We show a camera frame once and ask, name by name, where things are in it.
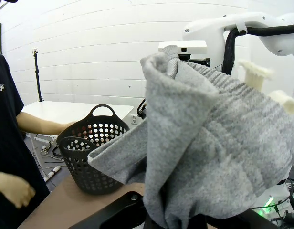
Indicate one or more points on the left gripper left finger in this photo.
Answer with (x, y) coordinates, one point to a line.
(120, 212)

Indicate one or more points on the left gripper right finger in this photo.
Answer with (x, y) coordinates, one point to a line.
(247, 220)

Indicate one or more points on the black perforated plastic basket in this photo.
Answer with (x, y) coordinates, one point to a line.
(89, 171)

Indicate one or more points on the grey training pants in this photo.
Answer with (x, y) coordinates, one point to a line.
(209, 143)

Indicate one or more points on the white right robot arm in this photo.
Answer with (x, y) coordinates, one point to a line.
(209, 28)

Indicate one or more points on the person's left forearm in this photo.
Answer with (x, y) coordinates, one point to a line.
(39, 124)

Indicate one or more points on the person's left hand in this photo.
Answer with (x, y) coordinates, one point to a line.
(68, 126)

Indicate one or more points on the person's right hand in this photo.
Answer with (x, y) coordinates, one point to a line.
(17, 189)

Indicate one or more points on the green lit control box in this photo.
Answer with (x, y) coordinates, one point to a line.
(268, 207)

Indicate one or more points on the white plastic pipe piece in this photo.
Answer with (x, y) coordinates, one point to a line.
(52, 173)

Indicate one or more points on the white side table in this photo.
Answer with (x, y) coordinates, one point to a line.
(66, 109)

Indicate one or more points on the person in black t-shirt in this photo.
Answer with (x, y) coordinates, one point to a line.
(8, 143)

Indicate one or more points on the black tripod stand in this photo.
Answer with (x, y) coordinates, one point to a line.
(37, 76)

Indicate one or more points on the black baseball cap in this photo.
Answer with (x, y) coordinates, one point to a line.
(5, 1)

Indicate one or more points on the white wall socket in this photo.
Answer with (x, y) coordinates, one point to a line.
(133, 119)

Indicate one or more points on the black camera mount knob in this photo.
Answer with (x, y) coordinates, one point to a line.
(197, 61)

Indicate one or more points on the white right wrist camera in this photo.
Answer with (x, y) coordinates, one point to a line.
(192, 47)

